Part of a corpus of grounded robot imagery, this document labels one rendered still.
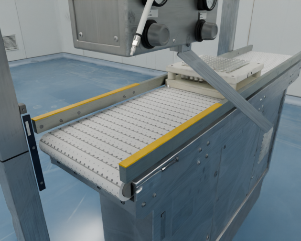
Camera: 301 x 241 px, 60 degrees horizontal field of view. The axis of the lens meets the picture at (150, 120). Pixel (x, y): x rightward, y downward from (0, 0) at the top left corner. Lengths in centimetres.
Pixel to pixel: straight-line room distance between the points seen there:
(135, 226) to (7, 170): 34
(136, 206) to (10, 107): 32
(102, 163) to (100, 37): 24
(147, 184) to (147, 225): 22
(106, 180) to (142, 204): 8
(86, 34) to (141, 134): 29
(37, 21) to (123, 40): 603
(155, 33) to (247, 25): 352
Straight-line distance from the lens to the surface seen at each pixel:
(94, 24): 34
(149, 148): 45
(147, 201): 51
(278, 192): 207
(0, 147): 61
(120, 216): 75
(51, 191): 201
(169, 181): 55
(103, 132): 59
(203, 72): 51
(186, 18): 40
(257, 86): 90
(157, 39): 31
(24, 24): 618
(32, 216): 74
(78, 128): 62
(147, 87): 84
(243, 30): 383
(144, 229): 70
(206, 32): 41
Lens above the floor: 121
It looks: 25 degrees down
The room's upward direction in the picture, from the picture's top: straight up
